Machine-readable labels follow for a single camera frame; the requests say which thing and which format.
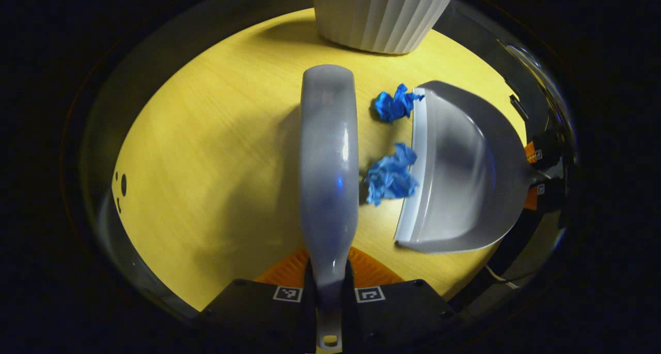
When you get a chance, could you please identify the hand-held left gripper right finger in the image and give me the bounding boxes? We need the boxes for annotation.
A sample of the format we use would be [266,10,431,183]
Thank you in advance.
[343,247,458,354]

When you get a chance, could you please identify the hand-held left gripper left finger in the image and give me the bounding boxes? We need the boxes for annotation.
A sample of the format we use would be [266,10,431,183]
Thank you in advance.
[199,248,317,354]

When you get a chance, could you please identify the grey dustpan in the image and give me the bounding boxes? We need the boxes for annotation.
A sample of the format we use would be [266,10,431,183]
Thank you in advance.
[394,80,551,254]

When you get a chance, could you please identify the blue paper trash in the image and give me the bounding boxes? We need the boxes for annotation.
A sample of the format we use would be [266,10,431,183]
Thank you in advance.
[374,84,425,123]
[364,142,420,207]

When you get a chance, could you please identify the small grey broom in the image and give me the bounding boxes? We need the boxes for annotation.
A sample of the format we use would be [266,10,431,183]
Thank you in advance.
[299,64,360,352]

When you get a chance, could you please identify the white ribbed garbage bin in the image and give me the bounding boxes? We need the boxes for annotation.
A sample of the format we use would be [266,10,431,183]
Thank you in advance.
[311,0,451,55]

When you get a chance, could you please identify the white cable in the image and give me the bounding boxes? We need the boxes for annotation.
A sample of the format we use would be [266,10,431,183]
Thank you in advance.
[484,264,520,289]

